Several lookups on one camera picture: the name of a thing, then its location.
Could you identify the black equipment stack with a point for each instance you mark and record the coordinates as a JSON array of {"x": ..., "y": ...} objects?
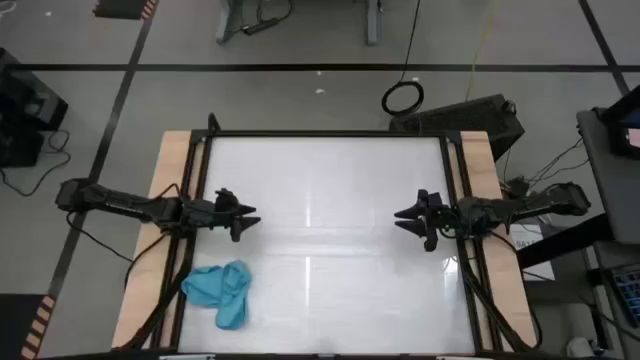
[{"x": 20, "y": 115}]

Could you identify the black hazard-striped floor mat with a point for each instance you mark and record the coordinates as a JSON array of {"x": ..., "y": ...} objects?
[
  {"x": 120, "y": 9},
  {"x": 20, "y": 325}
]

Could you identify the black metal table frame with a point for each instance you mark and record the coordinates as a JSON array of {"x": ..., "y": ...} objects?
[{"x": 325, "y": 134}]

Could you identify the black monitor with lit screen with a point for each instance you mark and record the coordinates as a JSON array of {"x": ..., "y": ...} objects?
[{"x": 625, "y": 130}]

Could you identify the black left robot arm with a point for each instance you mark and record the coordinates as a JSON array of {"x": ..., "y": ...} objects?
[{"x": 120, "y": 202}]

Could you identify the grey cart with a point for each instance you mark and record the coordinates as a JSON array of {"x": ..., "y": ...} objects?
[{"x": 612, "y": 190}]

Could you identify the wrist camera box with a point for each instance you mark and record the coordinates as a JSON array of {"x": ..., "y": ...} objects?
[
  {"x": 227, "y": 200},
  {"x": 432, "y": 199}
]

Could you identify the blue microfibre towel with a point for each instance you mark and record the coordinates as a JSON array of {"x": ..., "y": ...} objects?
[{"x": 220, "y": 292}]

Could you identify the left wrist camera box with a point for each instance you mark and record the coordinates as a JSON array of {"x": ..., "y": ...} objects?
[{"x": 227, "y": 200}]

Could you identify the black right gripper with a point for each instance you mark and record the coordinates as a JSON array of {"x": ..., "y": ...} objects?
[{"x": 442, "y": 222}]

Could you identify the keyboard with blue keys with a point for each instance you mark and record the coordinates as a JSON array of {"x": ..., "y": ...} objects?
[{"x": 627, "y": 295}]

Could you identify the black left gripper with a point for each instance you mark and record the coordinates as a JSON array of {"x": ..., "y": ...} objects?
[{"x": 205, "y": 217}]

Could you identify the black power strip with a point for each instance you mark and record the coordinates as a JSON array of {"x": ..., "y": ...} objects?
[{"x": 260, "y": 26}]

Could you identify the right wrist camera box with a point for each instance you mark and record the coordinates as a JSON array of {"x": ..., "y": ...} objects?
[{"x": 432, "y": 199}]

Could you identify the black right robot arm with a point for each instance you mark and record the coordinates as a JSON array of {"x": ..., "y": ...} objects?
[{"x": 530, "y": 202}]

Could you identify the white printed paper sheet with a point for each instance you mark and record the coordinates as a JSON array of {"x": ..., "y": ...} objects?
[{"x": 540, "y": 260}]

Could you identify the black cart leg bar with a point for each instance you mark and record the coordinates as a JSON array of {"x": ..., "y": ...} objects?
[{"x": 565, "y": 240}]

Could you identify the black caster wheel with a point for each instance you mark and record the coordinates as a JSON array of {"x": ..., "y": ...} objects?
[{"x": 596, "y": 346}]

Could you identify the grey desk leg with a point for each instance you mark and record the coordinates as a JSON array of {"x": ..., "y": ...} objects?
[
  {"x": 226, "y": 20},
  {"x": 373, "y": 22}
]

